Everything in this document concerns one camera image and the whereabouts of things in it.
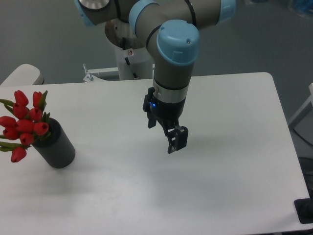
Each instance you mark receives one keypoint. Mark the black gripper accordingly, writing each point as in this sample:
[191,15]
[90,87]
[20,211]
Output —
[167,114]

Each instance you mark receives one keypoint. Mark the red tulip bouquet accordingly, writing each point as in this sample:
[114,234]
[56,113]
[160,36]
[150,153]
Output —
[26,127]

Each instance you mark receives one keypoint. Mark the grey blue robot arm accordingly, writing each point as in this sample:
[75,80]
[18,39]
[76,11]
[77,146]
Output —
[170,33]

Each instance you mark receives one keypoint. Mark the dark grey ribbed vase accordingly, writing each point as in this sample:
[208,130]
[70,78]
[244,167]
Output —
[57,149]

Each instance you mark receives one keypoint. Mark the white furniture at right edge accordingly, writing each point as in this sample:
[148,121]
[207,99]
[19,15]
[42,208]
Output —
[302,111]

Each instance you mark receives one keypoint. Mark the white chair backrest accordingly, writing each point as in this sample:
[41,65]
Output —
[24,75]

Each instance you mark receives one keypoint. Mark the blue object top right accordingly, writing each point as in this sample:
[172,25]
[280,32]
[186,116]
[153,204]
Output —
[303,8]

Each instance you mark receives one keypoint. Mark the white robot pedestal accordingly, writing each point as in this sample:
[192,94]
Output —
[133,60]

